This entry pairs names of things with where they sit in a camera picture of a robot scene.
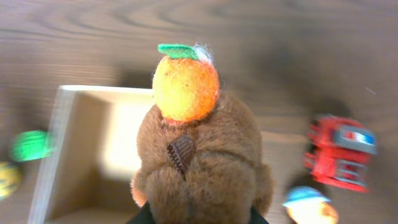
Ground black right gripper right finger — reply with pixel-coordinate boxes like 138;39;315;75
248;206;269;224

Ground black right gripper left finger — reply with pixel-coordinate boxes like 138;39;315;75
126;202;155;224

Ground orange rubber duck blue cap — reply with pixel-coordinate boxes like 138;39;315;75
283;186;339;224

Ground brown plush capybara toy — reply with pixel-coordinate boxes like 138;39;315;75
131;44;274;224

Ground red toy car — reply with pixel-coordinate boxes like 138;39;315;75
303;114;377;192

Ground yellow ball blue letters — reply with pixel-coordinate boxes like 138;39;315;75
0;161;22;200

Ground white open cardboard box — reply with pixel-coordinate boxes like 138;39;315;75
28;86;288;223

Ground green plastic turbine toy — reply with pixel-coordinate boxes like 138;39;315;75
9;130;52;162

